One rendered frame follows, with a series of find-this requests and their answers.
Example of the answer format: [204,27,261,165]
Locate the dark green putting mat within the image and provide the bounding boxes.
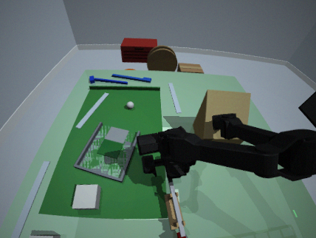
[39,89,168,220]

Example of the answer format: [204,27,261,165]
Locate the light grey flat bar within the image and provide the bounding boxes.
[76,93,109,129]
[168,84,182,113]
[11,161,50,238]

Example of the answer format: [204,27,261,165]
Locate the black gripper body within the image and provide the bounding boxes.
[141,154,196,174]

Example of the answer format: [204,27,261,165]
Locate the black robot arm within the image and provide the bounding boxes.
[137,113,316,182]

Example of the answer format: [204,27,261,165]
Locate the white golf ball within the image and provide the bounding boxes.
[126,101,134,109]

